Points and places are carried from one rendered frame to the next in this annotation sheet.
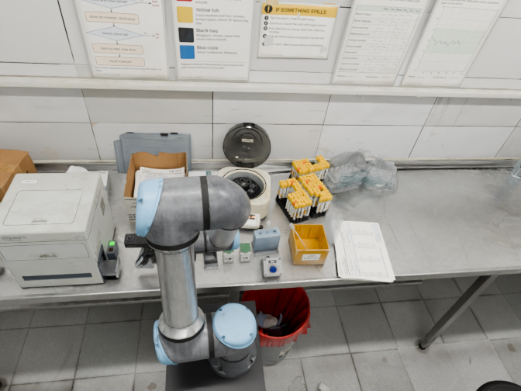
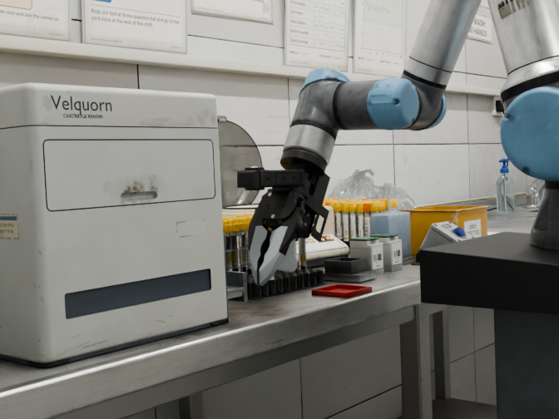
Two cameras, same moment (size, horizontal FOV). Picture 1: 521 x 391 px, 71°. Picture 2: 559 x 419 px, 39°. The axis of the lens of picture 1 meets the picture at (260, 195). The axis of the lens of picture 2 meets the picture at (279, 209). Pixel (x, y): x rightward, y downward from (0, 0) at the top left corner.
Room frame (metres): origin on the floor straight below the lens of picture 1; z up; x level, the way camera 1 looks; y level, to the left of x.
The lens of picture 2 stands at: (-0.19, 1.08, 1.08)
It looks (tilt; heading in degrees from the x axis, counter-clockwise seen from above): 3 degrees down; 323
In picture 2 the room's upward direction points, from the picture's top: 2 degrees counter-clockwise
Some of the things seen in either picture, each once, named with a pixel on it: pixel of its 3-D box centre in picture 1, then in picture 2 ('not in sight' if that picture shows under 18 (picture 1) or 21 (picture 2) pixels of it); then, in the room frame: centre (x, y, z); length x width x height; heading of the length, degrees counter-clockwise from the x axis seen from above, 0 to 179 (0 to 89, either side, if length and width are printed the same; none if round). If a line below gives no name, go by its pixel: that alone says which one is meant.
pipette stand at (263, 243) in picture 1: (266, 240); (391, 238); (0.93, -0.05, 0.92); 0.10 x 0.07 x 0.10; 109
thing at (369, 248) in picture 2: (228, 253); (366, 256); (0.86, 0.09, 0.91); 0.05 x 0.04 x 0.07; 13
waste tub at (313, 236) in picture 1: (308, 244); (445, 231); (0.94, -0.22, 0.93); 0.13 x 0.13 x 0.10; 10
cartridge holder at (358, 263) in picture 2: (210, 257); (345, 269); (0.84, 0.16, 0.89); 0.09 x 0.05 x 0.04; 15
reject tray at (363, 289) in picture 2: not in sight; (342, 290); (0.74, 0.26, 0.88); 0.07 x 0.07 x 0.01; 13
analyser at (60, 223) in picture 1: (64, 229); (79, 214); (0.78, 0.67, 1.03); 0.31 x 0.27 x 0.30; 103
